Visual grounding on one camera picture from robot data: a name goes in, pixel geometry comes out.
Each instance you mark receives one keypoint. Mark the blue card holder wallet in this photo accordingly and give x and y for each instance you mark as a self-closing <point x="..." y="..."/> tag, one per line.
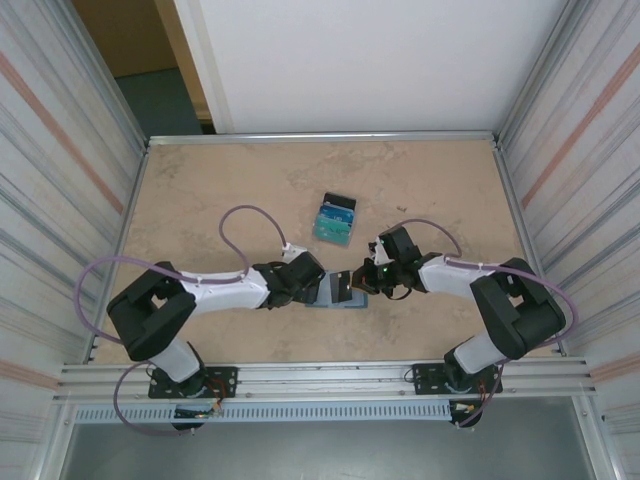
<point x="325" y="290"/>

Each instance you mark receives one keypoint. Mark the black credit card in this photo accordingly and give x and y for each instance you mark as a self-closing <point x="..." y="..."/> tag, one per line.
<point x="342" y="292"/>

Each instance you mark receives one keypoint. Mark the clear acrylic card stand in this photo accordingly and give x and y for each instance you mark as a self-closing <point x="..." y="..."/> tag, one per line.
<point x="330" y="245"/>

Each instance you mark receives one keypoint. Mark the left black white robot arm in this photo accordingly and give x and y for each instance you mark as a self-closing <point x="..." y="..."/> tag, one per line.
<point x="220" y="295"/>

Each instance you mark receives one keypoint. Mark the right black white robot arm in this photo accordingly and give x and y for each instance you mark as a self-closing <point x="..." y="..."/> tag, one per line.
<point x="450" y="272"/>

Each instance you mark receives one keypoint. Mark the green card in stand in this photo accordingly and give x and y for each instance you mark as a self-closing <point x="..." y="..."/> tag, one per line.
<point x="332" y="232"/>

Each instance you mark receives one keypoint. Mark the blue card in stand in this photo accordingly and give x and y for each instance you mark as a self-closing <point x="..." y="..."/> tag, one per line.
<point x="335" y="216"/>

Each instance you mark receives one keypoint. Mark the black card in stand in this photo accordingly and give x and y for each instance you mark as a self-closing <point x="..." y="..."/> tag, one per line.
<point x="342" y="201"/>

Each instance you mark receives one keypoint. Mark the green circuit board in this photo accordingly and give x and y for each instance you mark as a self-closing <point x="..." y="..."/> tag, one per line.
<point x="195" y="413"/>

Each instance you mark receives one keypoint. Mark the tan wooden door jamb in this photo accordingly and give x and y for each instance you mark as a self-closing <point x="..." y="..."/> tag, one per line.
<point x="181" y="50"/>

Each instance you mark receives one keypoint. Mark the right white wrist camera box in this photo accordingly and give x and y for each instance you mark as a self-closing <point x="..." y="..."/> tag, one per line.
<point x="380" y="255"/>

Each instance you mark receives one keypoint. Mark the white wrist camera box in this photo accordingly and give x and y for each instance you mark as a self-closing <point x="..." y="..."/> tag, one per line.
<point x="294" y="251"/>
<point x="380" y="255"/>

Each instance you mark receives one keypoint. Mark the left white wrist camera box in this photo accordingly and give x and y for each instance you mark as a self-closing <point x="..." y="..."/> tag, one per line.
<point x="294" y="251"/>

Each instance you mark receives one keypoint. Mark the long aluminium mounting rail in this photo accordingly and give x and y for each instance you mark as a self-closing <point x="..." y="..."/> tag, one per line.
<point x="325" y="375"/>

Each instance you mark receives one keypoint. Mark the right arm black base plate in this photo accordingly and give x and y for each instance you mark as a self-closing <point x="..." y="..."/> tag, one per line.
<point x="425" y="380"/>

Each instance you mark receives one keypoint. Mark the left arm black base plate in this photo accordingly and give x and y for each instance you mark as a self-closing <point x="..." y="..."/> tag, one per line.
<point x="227" y="382"/>

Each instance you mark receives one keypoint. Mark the aluminium table side rail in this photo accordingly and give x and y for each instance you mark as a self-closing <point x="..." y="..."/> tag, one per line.
<point x="514" y="200"/>
<point x="132" y="200"/>

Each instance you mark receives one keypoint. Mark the aluminium table edge rail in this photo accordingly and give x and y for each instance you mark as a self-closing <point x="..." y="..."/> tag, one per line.
<point x="325" y="136"/>

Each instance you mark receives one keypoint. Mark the aluminium upright post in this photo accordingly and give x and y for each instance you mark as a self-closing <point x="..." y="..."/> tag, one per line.
<point x="540" y="65"/>
<point x="97" y="65"/>

